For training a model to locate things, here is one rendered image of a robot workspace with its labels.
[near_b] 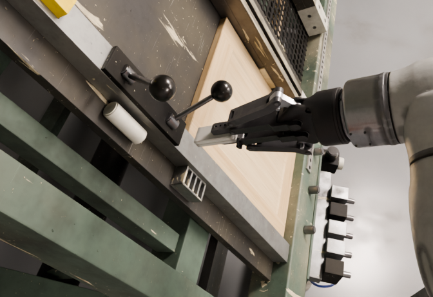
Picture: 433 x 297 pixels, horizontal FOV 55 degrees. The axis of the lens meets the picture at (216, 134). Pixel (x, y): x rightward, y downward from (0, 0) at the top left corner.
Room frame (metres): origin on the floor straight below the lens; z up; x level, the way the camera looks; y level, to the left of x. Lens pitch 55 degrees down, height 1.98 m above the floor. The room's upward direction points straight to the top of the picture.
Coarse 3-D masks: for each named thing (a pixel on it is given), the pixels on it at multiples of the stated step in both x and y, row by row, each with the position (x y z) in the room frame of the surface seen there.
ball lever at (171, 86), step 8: (120, 72) 0.44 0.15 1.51; (128, 72) 0.45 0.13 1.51; (128, 80) 0.44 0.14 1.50; (136, 80) 0.42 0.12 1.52; (144, 80) 0.41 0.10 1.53; (152, 80) 0.39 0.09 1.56; (160, 80) 0.38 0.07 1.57; (168, 80) 0.38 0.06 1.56; (152, 88) 0.37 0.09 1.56; (160, 88) 0.37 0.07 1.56; (168, 88) 0.37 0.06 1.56; (176, 88) 0.38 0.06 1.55; (152, 96) 0.37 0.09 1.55; (160, 96) 0.37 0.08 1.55; (168, 96) 0.37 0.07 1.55
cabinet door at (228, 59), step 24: (216, 48) 0.71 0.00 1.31; (240, 48) 0.79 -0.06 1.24; (216, 72) 0.66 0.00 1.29; (240, 72) 0.73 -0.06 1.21; (240, 96) 0.67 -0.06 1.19; (192, 120) 0.51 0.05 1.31; (216, 120) 0.56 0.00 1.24; (240, 168) 0.50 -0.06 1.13; (264, 168) 0.56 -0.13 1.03; (288, 168) 0.62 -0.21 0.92; (264, 192) 0.50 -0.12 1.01; (288, 192) 0.55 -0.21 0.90
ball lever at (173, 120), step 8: (216, 88) 0.46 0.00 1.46; (224, 88) 0.46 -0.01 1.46; (232, 88) 0.47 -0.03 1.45; (208, 96) 0.46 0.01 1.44; (216, 96) 0.45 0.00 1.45; (224, 96) 0.45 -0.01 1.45; (200, 104) 0.45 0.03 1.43; (184, 112) 0.44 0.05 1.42; (168, 120) 0.43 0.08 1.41; (176, 120) 0.44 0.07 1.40
